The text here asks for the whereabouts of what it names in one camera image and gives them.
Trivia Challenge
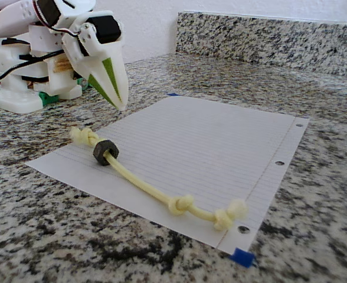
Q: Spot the dark metal hex nut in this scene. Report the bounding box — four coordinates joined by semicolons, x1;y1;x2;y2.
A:
92;139;120;166

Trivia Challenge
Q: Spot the pale yellow knotted rope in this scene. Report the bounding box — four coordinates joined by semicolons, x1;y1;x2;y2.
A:
69;127;248;232

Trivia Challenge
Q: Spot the wooden shim stack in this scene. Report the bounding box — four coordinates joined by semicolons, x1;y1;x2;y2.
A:
53;57;74;74

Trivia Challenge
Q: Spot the lined loose-leaf paper sheet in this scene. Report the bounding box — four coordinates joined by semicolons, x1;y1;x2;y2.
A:
25;96;310;256

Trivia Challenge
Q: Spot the speckled granite backsplash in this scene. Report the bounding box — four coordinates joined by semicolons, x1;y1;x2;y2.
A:
175;11;347;79

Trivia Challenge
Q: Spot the red white black servo wire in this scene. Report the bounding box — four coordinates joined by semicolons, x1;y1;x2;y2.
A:
30;0;80;38

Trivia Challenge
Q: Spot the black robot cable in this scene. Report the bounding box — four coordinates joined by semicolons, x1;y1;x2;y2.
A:
0;49;66;83

